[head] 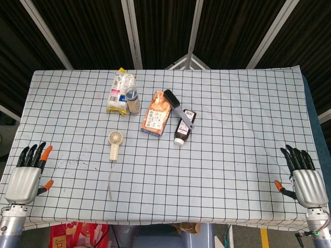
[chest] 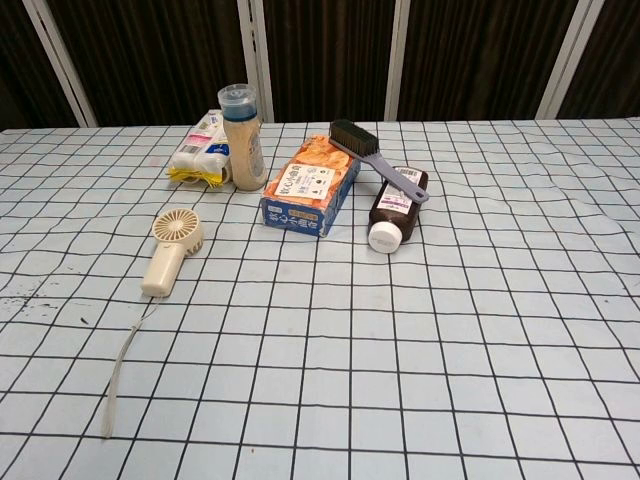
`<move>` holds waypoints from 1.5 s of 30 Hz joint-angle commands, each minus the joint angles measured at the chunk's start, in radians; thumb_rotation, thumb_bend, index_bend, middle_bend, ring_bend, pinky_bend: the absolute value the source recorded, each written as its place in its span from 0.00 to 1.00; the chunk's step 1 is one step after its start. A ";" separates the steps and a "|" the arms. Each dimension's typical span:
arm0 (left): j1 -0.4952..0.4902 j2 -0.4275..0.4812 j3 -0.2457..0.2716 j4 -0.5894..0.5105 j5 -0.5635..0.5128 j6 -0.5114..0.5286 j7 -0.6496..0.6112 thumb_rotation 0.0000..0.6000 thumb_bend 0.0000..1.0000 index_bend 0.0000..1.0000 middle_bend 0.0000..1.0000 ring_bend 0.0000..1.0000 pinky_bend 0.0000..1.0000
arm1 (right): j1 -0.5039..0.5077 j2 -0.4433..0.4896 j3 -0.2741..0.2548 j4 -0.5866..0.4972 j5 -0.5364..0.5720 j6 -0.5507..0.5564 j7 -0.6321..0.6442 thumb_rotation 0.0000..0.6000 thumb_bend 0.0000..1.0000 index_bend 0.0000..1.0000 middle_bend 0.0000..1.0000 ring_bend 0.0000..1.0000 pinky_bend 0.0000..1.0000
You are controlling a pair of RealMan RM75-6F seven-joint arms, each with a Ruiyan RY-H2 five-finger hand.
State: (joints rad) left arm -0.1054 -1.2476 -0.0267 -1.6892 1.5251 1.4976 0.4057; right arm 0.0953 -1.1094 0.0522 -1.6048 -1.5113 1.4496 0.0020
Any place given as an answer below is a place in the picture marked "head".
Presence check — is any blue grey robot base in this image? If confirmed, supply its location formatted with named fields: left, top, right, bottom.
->
left=110, top=222, right=215, bottom=248

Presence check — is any grey fan wrist strap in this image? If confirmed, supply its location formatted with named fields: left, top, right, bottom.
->
left=108, top=160, right=114, bottom=203

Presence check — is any yellow white snack package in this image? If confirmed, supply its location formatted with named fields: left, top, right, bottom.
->
left=107, top=67, right=137, bottom=116

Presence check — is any brown paper bag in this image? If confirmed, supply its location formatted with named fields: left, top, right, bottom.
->
left=172, top=222, right=201, bottom=235

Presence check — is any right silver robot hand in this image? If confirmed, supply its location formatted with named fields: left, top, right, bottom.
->
left=274, top=144, right=329, bottom=208

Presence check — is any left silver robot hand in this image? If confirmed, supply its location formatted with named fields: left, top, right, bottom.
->
left=4, top=142, right=54, bottom=205

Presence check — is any black bristle grey-handled brush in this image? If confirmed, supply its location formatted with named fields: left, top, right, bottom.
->
left=163, top=89, right=195, bottom=130

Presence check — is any dark brown bottle white cap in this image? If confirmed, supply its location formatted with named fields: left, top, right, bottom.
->
left=173, top=108, right=197, bottom=146

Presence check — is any cream handheld fan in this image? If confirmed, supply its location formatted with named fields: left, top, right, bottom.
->
left=108, top=130, right=124, bottom=162

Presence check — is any clear bottle with dark cap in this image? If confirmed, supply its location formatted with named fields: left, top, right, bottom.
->
left=125, top=86, right=141, bottom=114

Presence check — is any blue grid tablecloth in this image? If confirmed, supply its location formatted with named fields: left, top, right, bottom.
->
left=0, top=65, right=329, bottom=230

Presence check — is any red patterned box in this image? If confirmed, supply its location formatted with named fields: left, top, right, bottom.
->
left=49, top=221, right=110, bottom=248

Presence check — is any orange carton box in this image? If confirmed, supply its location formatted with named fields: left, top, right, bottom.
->
left=140, top=90, right=172, bottom=139

